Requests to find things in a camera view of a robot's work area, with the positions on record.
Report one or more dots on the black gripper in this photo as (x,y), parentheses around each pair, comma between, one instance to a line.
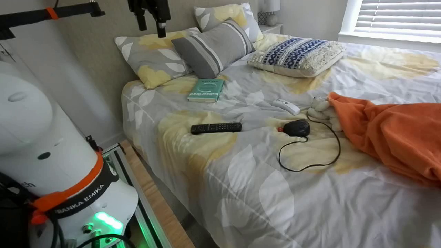
(159,9)

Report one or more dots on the teal hardcover book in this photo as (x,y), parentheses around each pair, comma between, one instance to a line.
(206,89)

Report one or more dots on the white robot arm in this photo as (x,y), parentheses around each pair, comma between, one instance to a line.
(72,195)

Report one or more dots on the grey yellow floral pillow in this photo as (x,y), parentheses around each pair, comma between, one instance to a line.
(155,59)

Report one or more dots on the rear floral pillow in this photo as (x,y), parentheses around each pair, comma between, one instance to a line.
(242,13)

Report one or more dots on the grey striped pillow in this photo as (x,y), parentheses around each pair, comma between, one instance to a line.
(212,50)

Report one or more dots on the black tv remote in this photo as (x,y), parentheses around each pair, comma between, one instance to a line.
(219,126)

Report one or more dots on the blue white patterned pillow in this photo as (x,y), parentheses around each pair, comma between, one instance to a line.
(298,56)

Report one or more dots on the grey yellow floral bedspread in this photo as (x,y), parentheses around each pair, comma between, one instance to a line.
(261,187)

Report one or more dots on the black computer mouse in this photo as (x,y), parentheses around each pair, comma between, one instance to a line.
(297,128)

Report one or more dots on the white window blinds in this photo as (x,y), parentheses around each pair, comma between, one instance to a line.
(421,17)

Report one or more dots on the orange blanket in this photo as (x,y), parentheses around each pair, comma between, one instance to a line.
(406,137)

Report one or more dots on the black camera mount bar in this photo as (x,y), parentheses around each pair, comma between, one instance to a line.
(10,20)

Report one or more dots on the wooden bed frame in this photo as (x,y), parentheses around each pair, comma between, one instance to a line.
(165,221)

